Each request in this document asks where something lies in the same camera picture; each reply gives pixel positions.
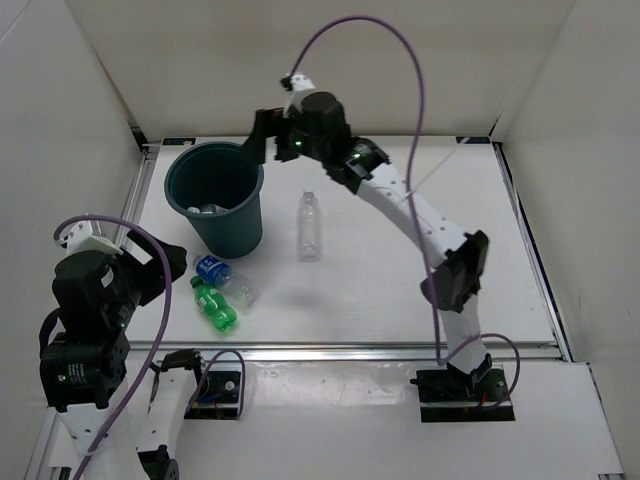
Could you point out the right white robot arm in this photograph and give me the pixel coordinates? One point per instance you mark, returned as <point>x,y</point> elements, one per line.
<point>455,258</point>

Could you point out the blue label water bottle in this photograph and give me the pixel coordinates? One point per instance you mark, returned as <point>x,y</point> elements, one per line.
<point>234,287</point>

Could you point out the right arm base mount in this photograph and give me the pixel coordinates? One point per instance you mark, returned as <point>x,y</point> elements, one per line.
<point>442,400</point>

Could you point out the green soda bottle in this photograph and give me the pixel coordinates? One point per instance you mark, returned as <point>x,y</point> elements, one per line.
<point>213,305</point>

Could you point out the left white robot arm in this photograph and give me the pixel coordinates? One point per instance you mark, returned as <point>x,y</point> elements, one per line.
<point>83,346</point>

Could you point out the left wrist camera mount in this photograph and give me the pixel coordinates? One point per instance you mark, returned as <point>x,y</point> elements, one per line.
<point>81,234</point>

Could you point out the clear labelled square bottle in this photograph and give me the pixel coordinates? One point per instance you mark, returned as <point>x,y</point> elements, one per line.
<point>207,209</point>

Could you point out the clear unlabelled plastic bottle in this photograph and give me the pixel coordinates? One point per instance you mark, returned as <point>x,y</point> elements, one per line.
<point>309,244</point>

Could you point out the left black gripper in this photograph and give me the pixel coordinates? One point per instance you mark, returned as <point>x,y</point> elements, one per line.
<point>153,271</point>

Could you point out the dark green plastic bin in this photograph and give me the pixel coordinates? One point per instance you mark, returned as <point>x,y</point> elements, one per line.
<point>217,189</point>

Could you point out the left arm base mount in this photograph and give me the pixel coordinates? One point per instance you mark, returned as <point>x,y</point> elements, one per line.
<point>222,395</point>

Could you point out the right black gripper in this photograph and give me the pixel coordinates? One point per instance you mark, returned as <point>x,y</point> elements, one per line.
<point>268,124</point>

